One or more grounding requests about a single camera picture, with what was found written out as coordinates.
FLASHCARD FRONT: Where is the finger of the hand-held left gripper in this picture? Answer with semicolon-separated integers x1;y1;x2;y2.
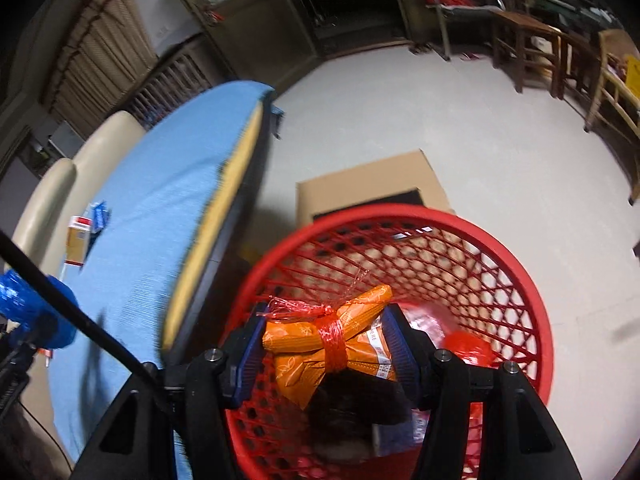
0;329;40;412

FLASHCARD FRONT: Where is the dark wooden chair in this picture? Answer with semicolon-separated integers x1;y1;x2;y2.
491;9;572;97

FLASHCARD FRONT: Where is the light wooden chair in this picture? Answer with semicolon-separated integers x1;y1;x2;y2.
584;29;640;162

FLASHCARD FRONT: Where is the black cable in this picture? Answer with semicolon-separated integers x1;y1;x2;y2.
0;229;172;392

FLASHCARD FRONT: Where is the blue plastic bag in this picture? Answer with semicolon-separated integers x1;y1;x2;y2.
0;267;79;352

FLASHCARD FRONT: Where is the black plastic bag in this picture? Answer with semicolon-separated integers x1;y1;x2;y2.
304;370;412;462

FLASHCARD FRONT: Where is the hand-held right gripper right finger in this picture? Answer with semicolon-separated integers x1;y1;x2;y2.
382;302;584;480

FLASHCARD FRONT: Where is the round table with yellow edge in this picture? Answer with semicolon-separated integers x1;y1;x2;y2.
159;95;287;362

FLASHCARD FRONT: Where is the red plastic mesh basket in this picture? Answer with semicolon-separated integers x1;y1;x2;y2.
222;204;556;480

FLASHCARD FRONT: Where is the brown cardboard box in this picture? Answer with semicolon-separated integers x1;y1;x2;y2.
295;148;457;237

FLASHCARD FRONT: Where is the beige curtain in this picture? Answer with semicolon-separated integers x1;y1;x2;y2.
42;0;157;137

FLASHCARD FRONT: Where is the orange wrapper with red string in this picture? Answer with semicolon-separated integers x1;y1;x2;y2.
257;267;402;409

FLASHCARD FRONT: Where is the torn yellow cardboard box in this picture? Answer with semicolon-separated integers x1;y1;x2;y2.
65;199;110;267

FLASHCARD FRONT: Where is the wooden door with red charm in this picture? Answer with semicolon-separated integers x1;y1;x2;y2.
154;0;322;83

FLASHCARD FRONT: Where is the beige leather sofa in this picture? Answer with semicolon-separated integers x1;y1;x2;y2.
10;110;147;281

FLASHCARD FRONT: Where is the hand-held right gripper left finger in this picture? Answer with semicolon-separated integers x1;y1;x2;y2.
70;302;269;480

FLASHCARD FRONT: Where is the wooden crib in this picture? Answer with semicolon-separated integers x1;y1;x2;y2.
124;39;222;127

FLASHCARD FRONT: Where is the blue tablecloth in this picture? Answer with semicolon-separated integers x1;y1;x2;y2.
47;80;277;480

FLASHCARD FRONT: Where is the red plastic bag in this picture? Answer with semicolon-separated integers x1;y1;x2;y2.
439;332;497;367

